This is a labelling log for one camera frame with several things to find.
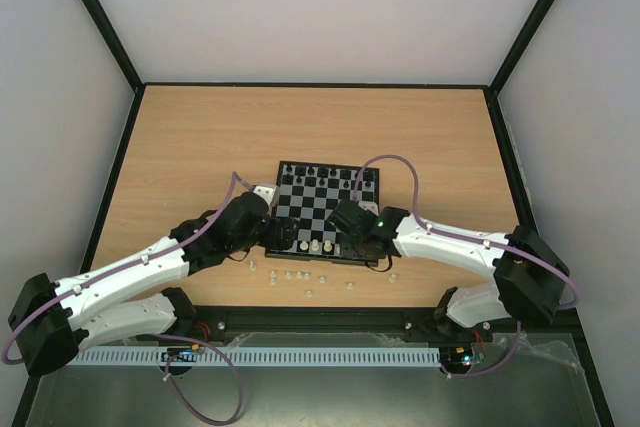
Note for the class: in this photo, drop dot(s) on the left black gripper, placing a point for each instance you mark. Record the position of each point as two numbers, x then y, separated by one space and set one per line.
273 239

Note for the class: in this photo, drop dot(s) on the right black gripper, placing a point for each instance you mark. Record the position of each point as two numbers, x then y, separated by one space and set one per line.
361 245

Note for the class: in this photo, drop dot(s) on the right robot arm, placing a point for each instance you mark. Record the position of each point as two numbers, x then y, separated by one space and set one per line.
524 278

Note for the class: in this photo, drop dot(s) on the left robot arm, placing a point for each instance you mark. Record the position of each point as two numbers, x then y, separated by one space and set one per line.
52 321

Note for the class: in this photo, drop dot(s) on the black white chessboard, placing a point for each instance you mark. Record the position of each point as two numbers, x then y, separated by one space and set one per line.
311 205

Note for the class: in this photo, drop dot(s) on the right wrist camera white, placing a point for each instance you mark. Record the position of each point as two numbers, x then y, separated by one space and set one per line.
369 206

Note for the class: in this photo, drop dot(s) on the black aluminium frame rail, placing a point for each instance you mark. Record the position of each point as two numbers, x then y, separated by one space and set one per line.
408 324

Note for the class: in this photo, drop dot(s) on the light blue cable duct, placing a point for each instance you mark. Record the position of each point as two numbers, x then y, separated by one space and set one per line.
421 357

